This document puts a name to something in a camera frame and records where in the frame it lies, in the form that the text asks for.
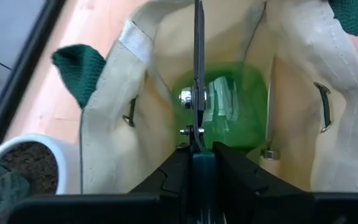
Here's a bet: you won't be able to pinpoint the green plastic spray bottle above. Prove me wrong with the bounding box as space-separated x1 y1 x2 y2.
171 62 269 153

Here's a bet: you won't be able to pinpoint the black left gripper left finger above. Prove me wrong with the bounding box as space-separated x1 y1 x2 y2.
129 147 196 195

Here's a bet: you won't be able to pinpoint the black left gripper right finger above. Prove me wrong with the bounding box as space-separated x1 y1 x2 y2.
212 141 316 196

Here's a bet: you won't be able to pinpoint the green pruning shears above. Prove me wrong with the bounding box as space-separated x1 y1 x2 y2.
178 0 226 224

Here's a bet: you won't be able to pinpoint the black metal table frame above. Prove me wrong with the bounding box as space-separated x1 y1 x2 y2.
0 0 67 154

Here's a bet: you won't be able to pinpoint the green plant in white pot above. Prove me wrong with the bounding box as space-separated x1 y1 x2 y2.
0 133 83 224

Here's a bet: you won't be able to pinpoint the cream canvas green-trim gardening bag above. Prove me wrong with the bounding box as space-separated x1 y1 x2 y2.
50 0 358 195

